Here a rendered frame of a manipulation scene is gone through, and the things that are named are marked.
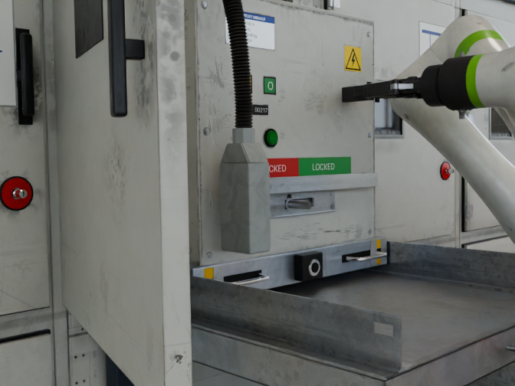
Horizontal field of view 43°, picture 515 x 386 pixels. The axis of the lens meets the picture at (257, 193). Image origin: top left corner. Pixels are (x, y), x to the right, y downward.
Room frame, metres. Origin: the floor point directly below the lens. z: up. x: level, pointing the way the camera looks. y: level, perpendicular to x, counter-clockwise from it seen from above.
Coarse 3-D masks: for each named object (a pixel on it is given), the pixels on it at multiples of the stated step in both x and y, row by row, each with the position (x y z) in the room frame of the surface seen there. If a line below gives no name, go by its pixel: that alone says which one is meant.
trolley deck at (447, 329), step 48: (288, 288) 1.29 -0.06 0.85; (336, 288) 1.28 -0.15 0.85; (384, 288) 1.27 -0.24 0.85; (432, 288) 1.27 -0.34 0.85; (480, 288) 1.26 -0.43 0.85; (192, 336) 1.01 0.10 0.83; (240, 336) 0.93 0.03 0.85; (432, 336) 0.93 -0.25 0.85; (480, 336) 0.93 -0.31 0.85; (288, 384) 0.86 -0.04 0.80; (336, 384) 0.80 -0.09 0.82; (384, 384) 0.75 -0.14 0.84; (432, 384) 0.82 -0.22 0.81
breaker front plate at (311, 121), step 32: (256, 0) 1.19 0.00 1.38; (224, 32) 1.14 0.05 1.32; (288, 32) 1.25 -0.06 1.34; (320, 32) 1.31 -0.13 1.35; (352, 32) 1.38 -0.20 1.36; (224, 64) 1.14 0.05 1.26; (256, 64) 1.19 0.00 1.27; (288, 64) 1.25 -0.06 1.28; (320, 64) 1.31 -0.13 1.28; (224, 96) 1.14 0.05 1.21; (256, 96) 1.19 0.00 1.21; (288, 96) 1.25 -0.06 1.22; (320, 96) 1.31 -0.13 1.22; (224, 128) 1.14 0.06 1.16; (256, 128) 1.19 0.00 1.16; (288, 128) 1.25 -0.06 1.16; (320, 128) 1.31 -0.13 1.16; (352, 128) 1.38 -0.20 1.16; (352, 160) 1.38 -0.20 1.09; (320, 192) 1.31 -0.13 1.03; (352, 192) 1.38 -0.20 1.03; (288, 224) 1.24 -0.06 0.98; (320, 224) 1.31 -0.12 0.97; (352, 224) 1.38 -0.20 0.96; (224, 256) 1.13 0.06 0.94; (256, 256) 1.19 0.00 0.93
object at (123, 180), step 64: (64, 0) 1.09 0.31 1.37; (128, 0) 0.75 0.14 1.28; (64, 64) 1.11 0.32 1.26; (128, 64) 0.75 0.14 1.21; (64, 128) 1.13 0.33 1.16; (128, 128) 0.76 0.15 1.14; (64, 192) 1.15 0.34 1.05; (128, 192) 0.77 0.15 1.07; (64, 256) 1.17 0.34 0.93; (128, 256) 0.77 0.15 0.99; (128, 320) 0.78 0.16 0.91
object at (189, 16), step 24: (192, 0) 1.10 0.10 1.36; (264, 0) 1.21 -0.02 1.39; (192, 24) 1.10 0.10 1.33; (192, 48) 1.10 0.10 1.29; (192, 72) 1.10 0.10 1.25; (192, 96) 1.10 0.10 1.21; (192, 120) 1.10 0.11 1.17; (192, 144) 1.11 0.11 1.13; (192, 168) 1.11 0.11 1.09; (192, 192) 1.11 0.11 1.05; (192, 216) 1.11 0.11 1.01; (192, 240) 1.11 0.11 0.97; (192, 264) 1.11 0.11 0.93
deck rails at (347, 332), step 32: (416, 256) 1.40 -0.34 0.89; (448, 256) 1.34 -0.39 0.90; (480, 256) 1.29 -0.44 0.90; (512, 256) 1.25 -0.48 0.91; (192, 288) 1.06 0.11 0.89; (224, 288) 1.00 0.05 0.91; (256, 288) 0.95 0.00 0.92; (512, 288) 1.23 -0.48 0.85; (224, 320) 1.01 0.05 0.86; (256, 320) 0.95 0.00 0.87; (288, 320) 0.91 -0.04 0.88; (320, 320) 0.86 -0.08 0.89; (352, 320) 0.83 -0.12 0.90; (384, 320) 0.79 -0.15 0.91; (320, 352) 0.86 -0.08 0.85; (352, 352) 0.83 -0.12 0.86; (384, 352) 0.79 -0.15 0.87
